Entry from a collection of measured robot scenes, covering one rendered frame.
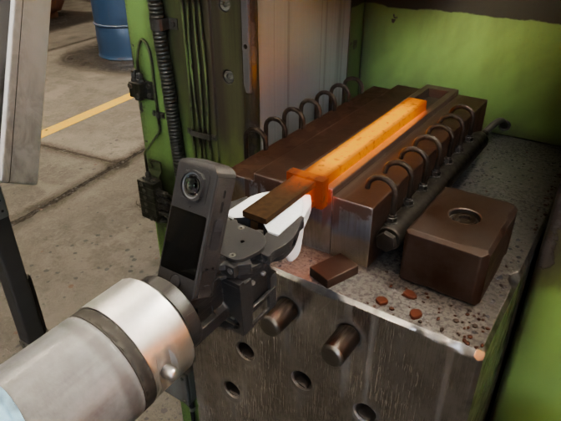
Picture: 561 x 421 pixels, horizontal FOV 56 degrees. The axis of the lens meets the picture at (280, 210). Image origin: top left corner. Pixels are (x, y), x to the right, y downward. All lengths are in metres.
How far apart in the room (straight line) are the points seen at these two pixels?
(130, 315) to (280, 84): 0.52
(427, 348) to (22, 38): 0.62
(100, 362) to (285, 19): 0.58
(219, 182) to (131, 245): 1.94
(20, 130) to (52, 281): 1.49
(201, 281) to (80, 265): 1.86
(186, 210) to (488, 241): 0.29
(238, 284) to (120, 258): 1.83
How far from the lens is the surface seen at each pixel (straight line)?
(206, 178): 0.42
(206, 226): 0.42
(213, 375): 0.80
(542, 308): 0.73
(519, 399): 0.83
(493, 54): 0.97
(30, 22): 0.82
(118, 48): 5.22
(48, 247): 2.45
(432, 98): 0.93
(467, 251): 0.54
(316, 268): 0.57
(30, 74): 0.81
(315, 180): 0.56
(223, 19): 0.79
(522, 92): 0.98
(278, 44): 0.82
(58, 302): 2.12
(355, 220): 0.58
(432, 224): 0.57
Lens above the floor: 1.27
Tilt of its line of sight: 30 degrees down
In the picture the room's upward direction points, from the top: straight up
